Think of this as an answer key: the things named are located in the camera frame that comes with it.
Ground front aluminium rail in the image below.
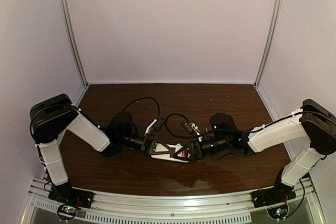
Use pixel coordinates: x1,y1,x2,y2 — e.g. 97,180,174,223
18,178,327,223

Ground right black camera cable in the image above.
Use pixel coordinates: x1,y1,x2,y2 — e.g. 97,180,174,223
164,113,211,141

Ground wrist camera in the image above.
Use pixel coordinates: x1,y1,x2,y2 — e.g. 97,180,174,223
181,122,201,137
145,118,165,135

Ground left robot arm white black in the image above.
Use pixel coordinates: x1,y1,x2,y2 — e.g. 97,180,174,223
29,93,182,202

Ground black camera cable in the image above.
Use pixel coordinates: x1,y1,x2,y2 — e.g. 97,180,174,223
122,97,161,120
164,113,211,141

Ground white remote control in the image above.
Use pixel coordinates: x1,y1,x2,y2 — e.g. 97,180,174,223
150,142,188,163

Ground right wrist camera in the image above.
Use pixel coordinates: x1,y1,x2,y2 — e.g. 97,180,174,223
181,122,201,137

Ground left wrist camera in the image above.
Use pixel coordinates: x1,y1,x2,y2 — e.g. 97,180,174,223
145,118,165,135

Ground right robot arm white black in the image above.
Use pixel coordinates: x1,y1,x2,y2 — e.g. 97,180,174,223
173,99,335,199

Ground left black camera cable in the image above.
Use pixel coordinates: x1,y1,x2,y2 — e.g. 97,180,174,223
122,97,161,120

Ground left aluminium frame post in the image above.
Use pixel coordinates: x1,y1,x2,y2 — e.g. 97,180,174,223
60,0,89,88

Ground right aluminium frame post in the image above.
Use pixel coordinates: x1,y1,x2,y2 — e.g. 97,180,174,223
254,0,284,88

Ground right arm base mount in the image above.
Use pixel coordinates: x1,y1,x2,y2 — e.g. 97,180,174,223
250,187,296,208

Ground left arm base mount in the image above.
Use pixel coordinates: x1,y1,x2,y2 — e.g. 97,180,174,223
48,189,94,209

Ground aluminium frame post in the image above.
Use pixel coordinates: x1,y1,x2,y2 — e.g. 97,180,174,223
254,0,284,88
60,0,89,88

